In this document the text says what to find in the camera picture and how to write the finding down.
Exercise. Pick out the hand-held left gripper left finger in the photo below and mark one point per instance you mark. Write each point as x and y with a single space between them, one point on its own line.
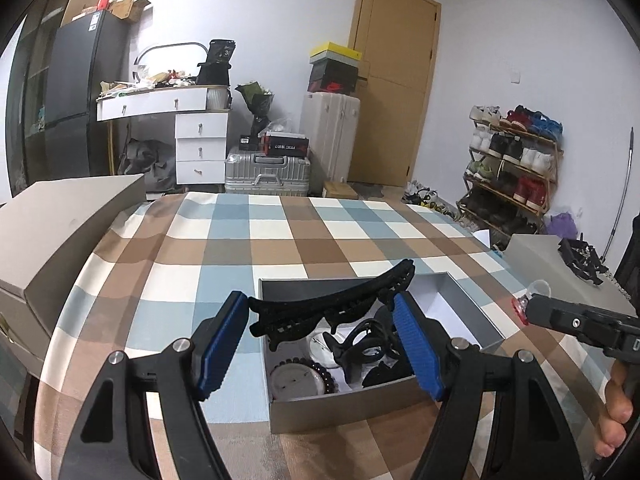
220 350

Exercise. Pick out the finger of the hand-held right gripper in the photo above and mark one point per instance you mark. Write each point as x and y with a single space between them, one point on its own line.
560 315

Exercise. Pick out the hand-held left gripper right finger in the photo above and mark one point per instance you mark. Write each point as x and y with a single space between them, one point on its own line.
417 345

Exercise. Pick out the small red clear ornament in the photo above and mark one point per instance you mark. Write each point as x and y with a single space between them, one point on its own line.
530 302

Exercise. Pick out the small black hair claw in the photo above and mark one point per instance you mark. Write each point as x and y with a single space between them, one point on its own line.
385 375

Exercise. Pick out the large black hair claw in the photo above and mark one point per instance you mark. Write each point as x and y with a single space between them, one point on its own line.
360 355

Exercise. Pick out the grey cardboard box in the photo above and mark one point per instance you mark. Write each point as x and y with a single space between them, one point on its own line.
350 410

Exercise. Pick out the long black hair clip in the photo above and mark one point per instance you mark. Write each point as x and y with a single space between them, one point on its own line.
325 302

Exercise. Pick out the person's right hand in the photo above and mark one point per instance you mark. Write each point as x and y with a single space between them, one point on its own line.
615 410

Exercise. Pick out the pile of black hair clips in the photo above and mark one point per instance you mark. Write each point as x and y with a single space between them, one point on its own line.
582 260

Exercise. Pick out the grey box lid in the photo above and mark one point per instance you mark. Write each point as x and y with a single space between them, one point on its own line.
535 260

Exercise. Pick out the purple bag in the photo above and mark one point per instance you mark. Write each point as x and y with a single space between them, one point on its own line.
564 225

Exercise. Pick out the checked tablecloth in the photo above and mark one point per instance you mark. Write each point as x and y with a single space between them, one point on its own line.
280 230

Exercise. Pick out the shoes on floor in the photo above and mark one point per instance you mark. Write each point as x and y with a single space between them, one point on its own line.
430 197

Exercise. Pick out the wooden shoe rack with shoes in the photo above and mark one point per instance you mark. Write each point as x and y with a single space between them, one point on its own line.
510 170

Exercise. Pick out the curved metal pole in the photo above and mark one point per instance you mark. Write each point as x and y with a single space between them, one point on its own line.
625 175

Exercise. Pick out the small brown cardboard box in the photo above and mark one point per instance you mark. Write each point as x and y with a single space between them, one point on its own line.
340 190

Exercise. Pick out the silver suitcase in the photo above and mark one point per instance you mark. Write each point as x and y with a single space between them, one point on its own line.
265 172

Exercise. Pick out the beige storage box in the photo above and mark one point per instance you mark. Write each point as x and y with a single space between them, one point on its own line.
60 240

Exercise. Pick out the grey clothes heap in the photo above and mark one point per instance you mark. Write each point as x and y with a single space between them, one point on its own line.
147 165

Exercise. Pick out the black red flat box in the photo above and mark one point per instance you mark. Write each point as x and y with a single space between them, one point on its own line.
287 144

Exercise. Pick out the white dressing table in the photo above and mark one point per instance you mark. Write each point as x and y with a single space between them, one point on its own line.
200 130

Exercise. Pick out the white upright suitcase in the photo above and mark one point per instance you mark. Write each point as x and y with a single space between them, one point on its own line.
330 135

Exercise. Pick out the black wrapped flower bouquet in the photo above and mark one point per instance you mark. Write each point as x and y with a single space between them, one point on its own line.
257 102

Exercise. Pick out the white ribbed bin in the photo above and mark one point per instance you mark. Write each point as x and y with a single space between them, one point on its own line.
217 97

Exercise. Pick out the wooden door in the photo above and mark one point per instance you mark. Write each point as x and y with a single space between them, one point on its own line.
395 90

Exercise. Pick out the red black shoe box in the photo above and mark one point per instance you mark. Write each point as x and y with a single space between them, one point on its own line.
332 87

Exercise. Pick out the black bag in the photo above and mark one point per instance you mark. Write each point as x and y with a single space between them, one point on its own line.
216 62

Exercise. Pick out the dark grey fridge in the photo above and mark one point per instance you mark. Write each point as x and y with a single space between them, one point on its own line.
80 95

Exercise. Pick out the oval mirror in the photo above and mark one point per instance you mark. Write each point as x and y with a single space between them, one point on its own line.
170 60

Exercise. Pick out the yellow shoe box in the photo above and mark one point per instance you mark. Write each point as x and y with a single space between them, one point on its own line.
335 52

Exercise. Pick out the open cardboard box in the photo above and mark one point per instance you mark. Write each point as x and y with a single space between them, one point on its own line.
127 7

